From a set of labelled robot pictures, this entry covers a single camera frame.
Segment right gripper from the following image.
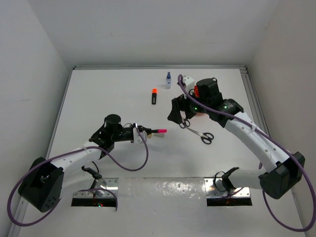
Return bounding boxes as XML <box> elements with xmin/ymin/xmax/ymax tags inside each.
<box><xmin>168</xmin><ymin>87</ymin><xmax>210</xmax><ymax>123</ymax></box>

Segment aluminium frame rail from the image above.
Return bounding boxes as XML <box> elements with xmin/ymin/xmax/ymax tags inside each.
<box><xmin>240</xmin><ymin>66</ymin><xmax>270</xmax><ymax>136</ymax></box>

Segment small spray bottle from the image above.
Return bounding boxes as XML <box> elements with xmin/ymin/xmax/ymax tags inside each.
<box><xmin>165</xmin><ymin>72</ymin><xmax>171</xmax><ymax>89</ymax></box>

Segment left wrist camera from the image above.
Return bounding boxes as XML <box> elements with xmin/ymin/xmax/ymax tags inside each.
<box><xmin>132</xmin><ymin>128</ymin><xmax>147</xmax><ymax>144</ymax></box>

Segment orange round organizer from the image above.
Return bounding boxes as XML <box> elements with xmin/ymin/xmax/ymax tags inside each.
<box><xmin>194</xmin><ymin>85</ymin><xmax>199</xmax><ymax>98</ymax></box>

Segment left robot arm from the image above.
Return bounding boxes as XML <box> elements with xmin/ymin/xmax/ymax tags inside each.
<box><xmin>18</xmin><ymin>114</ymin><xmax>157</xmax><ymax>212</ymax></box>

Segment large black scissors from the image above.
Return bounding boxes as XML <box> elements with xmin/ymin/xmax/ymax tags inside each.
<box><xmin>186</xmin><ymin>127</ymin><xmax>214</xmax><ymax>145</ymax></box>

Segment grey eraser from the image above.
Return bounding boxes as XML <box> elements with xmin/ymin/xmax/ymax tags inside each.
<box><xmin>153</xmin><ymin>133</ymin><xmax>164</xmax><ymax>137</ymax></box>

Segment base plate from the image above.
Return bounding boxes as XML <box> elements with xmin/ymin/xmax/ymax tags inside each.
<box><xmin>73</xmin><ymin>178</ymin><xmax>119</xmax><ymax>198</ymax></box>
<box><xmin>204</xmin><ymin>177</ymin><xmax>251</xmax><ymax>199</ymax></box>

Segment orange cap black highlighter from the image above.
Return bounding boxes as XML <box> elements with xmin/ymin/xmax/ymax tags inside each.
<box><xmin>151</xmin><ymin>88</ymin><xmax>157</xmax><ymax>105</ymax></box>

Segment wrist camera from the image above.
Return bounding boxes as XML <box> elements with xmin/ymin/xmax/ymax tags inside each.
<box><xmin>182</xmin><ymin>76</ymin><xmax>196</xmax><ymax>95</ymax></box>
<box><xmin>132</xmin><ymin>128</ymin><xmax>147</xmax><ymax>144</ymax></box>

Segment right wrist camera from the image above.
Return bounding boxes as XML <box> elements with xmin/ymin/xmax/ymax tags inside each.
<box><xmin>182</xmin><ymin>76</ymin><xmax>196</xmax><ymax>95</ymax></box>

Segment pink cap black highlighter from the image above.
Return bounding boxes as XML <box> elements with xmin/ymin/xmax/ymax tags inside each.
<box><xmin>149</xmin><ymin>129</ymin><xmax>167</xmax><ymax>134</ymax></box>

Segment small black scissors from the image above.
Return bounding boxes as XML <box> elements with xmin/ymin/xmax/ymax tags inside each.
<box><xmin>179</xmin><ymin>118</ymin><xmax>191</xmax><ymax>129</ymax></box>

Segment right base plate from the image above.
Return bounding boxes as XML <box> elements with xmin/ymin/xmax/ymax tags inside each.
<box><xmin>204</xmin><ymin>177</ymin><xmax>251</xmax><ymax>199</ymax></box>

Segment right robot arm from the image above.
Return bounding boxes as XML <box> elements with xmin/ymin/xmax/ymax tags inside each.
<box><xmin>167</xmin><ymin>75</ymin><xmax>305</xmax><ymax>199</ymax></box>

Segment left base plate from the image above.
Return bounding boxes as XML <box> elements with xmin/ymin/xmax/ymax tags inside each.
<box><xmin>73</xmin><ymin>178</ymin><xmax>119</xmax><ymax>198</ymax></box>

